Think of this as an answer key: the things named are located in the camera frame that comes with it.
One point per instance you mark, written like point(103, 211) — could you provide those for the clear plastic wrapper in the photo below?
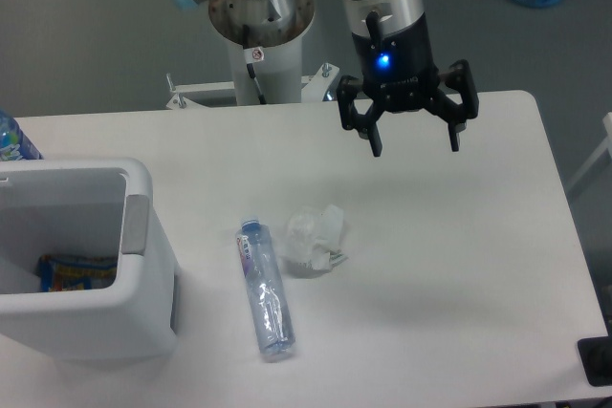
point(312, 241)

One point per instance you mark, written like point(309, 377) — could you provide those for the clear plastic water bottle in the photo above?
point(270, 311)

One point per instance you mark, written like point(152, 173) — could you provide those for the black clamp device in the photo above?
point(595, 355)

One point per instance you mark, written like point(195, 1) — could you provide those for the white metal frame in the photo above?
point(593, 166)

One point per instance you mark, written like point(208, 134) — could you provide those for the blue labelled bottle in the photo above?
point(15, 145)

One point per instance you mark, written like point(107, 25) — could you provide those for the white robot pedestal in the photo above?
point(268, 59)

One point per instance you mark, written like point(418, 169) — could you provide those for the white plastic trash can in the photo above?
point(91, 208)

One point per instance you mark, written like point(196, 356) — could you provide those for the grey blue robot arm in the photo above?
point(397, 14)

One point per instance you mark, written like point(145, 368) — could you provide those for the white pedestal base bracket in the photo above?
point(317, 87)

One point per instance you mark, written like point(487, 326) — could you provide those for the colourful snack wrapper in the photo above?
point(71, 272)

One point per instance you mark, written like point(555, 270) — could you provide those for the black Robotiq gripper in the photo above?
point(399, 75)

